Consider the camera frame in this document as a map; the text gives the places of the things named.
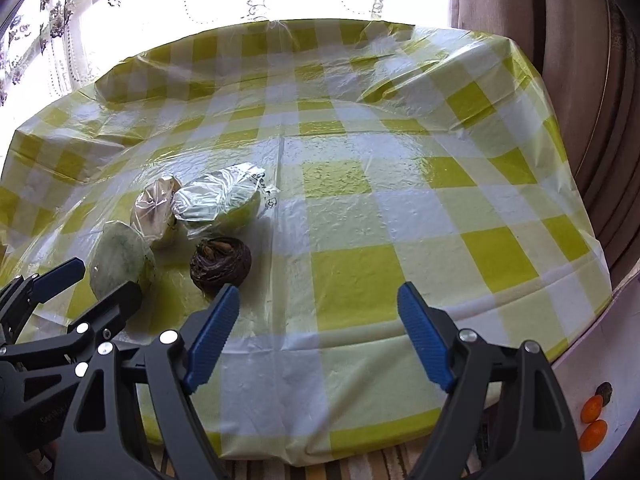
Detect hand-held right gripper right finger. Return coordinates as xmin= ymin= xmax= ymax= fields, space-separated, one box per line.
xmin=396 ymin=281 xmax=586 ymax=480

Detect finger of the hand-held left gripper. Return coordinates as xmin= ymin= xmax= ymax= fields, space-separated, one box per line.
xmin=0 ymin=257 xmax=87 ymax=346
xmin=0 ymin=281 xmax=143 ymax=378

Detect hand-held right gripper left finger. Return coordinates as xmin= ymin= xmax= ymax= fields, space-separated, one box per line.
xmin=52 ymin=283 xmax=241 ymax=480

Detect pale green fruit half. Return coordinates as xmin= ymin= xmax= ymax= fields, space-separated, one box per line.
xmin=89 ymin=221 xmax=157 ymax=301

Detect dark wrinkled fruit brown centre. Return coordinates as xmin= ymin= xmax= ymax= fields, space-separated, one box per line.
xmin=190 ymin=237 xmax=252 ymax=293

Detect brown-centred yellow fruit half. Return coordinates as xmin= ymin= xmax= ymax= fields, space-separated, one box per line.
xmin=131 ymin=174 xmax=182 ymax=250

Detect green-skinned fruit half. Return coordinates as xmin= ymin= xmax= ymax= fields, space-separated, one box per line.
xmin=171 ymin=162 xmax=281 ymax=235

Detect orange tangerine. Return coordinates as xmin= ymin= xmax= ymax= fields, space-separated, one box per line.
xmin=578 ymin=419 xmax=608 ymax=452
xmin=580 ymin=395 xmax=605 ymax=423

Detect yellow checked plastic tablecloth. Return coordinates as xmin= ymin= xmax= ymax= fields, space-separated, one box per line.
xmin=0 ymin=19 xmax=613 ymax=466

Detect white side table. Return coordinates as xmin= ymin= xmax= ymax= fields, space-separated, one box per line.
xmin=547 ymin=260 xmax=640 ymax=480

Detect pink curtain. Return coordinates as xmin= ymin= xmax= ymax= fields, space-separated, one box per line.
xmin=447 ymin=0 xmax=640 ymax=281

